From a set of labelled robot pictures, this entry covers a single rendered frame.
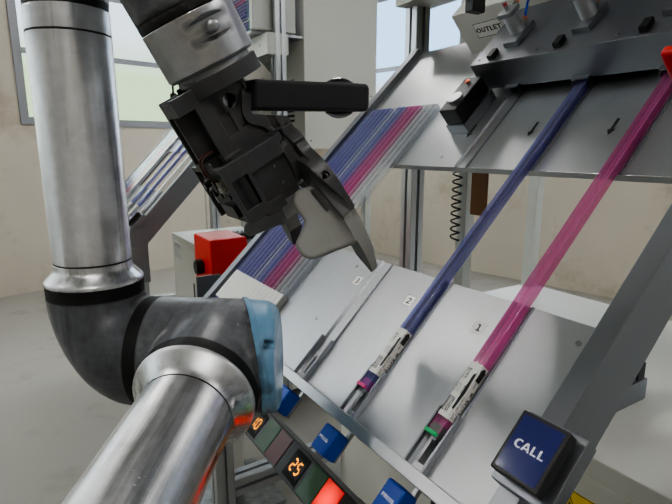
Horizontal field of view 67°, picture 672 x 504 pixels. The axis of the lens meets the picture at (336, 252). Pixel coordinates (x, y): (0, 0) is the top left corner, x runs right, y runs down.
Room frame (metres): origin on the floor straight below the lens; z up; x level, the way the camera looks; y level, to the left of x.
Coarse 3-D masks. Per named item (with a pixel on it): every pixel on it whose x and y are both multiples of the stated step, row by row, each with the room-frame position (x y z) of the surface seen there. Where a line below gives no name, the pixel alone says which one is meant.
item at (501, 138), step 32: (416, 64) 1.14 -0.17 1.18; (448, 64) 1.03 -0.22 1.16; (416, 96) 1.01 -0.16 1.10; (448, 96) 0.93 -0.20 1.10; (512, 96) 0.80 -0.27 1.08; (544, 96) 0.74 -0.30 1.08; (608, 96) 0.66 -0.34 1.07; (640, 96) 0.62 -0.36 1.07; (480, 128) 0.78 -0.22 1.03; (512, 128) 0.73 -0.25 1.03; (576, 128) 0.65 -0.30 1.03; (608, 128) 0.61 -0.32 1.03; (416, 160) 0.83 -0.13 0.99; (448, 160) 0.77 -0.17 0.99; (480, 160) 0.72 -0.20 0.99; (512, 160) 0.68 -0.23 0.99; (544, 160) 0.64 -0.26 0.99; (576, 160) 0.60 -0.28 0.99; (640, 160) 0.54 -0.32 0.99
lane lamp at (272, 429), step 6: (270, 420) 0.58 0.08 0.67; (270, 426) 0.57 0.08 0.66; (276, 426) 0.57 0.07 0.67; (264, 432) 0.57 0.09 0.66; (270, 432) 0.57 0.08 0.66; (276, 432) 0.56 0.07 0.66; (258, 438) 0.57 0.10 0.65; (264, 438) 0.56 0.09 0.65; (270, 438) 0.56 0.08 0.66; (258, 444) 0.56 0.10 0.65; (264, 444) 0.56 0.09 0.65; (264, 450) 0.55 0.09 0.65
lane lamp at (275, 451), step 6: (282, 432) 0.55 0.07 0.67; (276, 438) 0.55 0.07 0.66; (282, 438) 0.55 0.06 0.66; (288, 438) 0.54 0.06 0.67; (276, 444) 0.54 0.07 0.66; (282, 444) 0.54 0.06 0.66; (288, 444) 0.53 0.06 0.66; (270, 450) 0.54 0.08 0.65; (276, 450) 0.54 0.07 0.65; (282, 450) 0.53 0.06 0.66; (270, 456) 0.54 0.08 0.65; (276, 456) 0.53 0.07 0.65; (276, 462) 0.52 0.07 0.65
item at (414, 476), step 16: (288, 368) 0.59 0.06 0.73; (304, 384) 0.55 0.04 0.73; (320, 400) 0.52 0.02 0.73; (336, 416) 0.48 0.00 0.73; (352, 432) 0.46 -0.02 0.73; (368, 432) 0.45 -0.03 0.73; (384, 448) 0.42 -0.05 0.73; (400, 464) 0.40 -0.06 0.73; (416, 480) 0.38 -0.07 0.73; (432, 496) 0.36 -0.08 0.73; (448, 496) 0.35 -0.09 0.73
